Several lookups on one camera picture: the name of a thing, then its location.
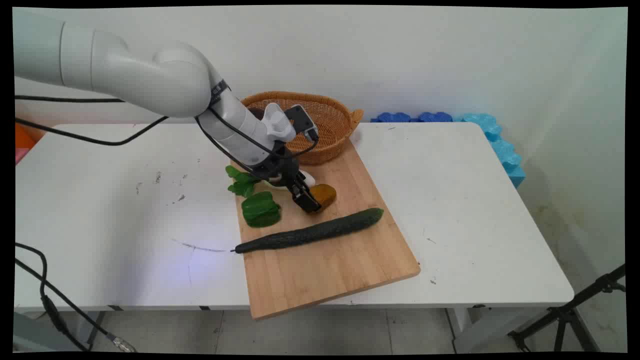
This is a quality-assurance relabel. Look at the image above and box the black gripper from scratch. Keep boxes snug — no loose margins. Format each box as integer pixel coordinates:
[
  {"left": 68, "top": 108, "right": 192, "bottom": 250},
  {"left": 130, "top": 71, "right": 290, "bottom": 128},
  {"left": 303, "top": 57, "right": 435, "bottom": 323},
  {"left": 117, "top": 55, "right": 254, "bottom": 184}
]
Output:
[{"left": 256, "top": 146, "right": 322, "bottom": 214}]

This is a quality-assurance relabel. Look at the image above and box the dark green cucumber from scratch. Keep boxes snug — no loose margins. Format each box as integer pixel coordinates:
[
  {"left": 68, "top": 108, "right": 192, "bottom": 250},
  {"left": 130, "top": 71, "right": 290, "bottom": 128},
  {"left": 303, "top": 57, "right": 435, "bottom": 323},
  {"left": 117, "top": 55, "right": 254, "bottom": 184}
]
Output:
[{"left": 231, "top": 208, "right": 385, "bottom": 255}]

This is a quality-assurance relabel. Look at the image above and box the yellow brown potato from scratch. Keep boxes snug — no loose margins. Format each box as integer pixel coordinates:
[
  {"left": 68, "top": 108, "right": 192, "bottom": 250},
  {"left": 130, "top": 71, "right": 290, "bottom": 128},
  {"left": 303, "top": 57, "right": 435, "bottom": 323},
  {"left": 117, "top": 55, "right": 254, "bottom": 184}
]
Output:
[{"left": 309, "top": 183, "right": 337, "bottom": 214}]

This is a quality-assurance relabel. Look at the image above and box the green bell pepper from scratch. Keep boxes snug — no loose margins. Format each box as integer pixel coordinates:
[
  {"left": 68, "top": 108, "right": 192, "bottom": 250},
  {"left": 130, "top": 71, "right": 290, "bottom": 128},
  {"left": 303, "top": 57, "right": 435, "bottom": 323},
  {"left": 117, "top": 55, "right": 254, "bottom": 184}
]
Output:
[{"left": 241, "top": 191, "right": 282, "bottom": 229}]

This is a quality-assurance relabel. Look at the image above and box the green leafy bok choy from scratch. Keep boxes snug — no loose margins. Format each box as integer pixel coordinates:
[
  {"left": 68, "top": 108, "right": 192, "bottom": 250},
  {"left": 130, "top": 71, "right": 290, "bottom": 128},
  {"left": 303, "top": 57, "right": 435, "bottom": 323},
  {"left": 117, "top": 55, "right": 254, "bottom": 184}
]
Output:
[{"left": 225, "top": 165, "right": 317, "bottom": 198}]

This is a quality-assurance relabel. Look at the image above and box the woven wicker basket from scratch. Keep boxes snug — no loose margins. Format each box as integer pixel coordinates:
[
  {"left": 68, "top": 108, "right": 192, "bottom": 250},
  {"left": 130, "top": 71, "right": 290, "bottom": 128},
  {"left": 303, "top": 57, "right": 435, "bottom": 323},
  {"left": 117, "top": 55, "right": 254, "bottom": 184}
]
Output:
[{"left": 240, "top": 91, "right": 364, "bottom": 166}]

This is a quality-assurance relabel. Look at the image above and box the wooden cutting board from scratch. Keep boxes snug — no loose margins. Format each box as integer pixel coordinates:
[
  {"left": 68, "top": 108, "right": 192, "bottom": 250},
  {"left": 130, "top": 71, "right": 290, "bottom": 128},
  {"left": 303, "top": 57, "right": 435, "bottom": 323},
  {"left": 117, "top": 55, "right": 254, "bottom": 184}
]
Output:
[{"left": 231, "top": 139, "right": 421, "bottom": 321}]

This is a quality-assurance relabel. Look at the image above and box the light blue foam mat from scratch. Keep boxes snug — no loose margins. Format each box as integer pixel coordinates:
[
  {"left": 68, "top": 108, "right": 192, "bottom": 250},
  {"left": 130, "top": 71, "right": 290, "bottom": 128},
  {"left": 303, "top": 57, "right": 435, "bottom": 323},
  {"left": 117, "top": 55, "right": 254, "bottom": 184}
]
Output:
[{"left": 452, "top": 113, "right": 527, "bottom": 189}]

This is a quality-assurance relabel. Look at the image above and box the white table leg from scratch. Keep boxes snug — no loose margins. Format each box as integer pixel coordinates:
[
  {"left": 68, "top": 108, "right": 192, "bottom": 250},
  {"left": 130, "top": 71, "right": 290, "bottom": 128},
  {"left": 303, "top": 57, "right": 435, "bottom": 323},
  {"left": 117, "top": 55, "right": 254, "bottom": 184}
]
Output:
[{"left": 446, "top": 305, "right": 553, "bottom": 354}]

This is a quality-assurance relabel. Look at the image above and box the grey table leg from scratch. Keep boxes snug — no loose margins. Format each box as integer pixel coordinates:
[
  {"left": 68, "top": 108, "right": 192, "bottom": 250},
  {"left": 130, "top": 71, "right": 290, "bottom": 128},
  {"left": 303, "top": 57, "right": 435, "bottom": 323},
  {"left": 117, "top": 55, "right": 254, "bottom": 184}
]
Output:
[{"left": 86, "top": 310, "right": 107, "bottom": 347}]

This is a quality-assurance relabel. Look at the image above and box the orange object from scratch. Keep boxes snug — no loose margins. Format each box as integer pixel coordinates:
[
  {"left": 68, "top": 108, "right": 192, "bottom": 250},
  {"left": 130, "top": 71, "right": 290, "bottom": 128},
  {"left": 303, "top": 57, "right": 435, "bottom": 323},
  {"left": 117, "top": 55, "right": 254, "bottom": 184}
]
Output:
[{"left": 15, "top": 123, "right": 46, "bottom": 152}]

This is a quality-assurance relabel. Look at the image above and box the black tripod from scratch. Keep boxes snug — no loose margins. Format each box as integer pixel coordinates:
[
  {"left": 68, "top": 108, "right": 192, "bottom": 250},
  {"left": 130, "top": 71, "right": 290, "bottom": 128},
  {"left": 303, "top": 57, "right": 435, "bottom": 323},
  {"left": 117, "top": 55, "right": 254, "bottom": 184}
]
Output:
[{"left": 507, "top": 264, "right": 627, "bottom": 354}]

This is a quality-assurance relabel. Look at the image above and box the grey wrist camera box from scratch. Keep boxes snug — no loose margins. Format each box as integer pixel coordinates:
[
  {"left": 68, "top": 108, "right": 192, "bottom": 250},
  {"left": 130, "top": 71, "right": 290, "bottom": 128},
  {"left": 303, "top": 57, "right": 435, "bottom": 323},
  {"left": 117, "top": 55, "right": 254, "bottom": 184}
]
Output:
[{"left": 285, "top": 105, "right": 320, "bottom": 144}]

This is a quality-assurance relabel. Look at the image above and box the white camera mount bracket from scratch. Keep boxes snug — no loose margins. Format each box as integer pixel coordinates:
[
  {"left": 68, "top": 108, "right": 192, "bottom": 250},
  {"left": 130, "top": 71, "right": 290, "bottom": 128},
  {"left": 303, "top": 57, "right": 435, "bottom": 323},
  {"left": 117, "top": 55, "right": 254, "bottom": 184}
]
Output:
[{"left": 263, "top": 102, "right": 297, "bottom": 144}]

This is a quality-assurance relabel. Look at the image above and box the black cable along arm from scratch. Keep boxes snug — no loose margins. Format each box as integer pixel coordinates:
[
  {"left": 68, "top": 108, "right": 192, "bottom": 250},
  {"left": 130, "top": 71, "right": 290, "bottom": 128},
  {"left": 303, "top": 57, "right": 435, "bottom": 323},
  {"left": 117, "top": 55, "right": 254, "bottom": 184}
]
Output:
[{"left": 15, "top": 80, "right": 319, "bottom": 176}]

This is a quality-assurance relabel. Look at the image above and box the black cable behind arm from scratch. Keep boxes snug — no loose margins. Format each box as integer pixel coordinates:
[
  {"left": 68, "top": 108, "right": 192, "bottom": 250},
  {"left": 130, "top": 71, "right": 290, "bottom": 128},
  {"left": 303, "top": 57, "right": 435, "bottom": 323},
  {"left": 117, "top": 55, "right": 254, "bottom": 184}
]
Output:
[{"left": 15, "top": 95, "right": 126, "bottom": 104}]

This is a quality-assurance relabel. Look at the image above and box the black cable with metal plug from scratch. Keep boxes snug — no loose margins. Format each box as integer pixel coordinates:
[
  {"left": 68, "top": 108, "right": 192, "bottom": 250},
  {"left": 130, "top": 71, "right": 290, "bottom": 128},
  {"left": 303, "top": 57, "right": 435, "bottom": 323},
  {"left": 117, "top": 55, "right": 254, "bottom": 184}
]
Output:
[{"left": 15, "top": 257, "right": 137, "bottom": 353}]

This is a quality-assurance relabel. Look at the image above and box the black looped floor cable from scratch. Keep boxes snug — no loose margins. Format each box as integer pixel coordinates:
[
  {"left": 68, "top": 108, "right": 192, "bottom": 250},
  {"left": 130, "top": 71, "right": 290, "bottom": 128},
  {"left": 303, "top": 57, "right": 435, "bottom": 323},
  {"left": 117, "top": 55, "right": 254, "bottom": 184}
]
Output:
[{"left": 15, "top": 242, "right": 91, "bottom": 352}]

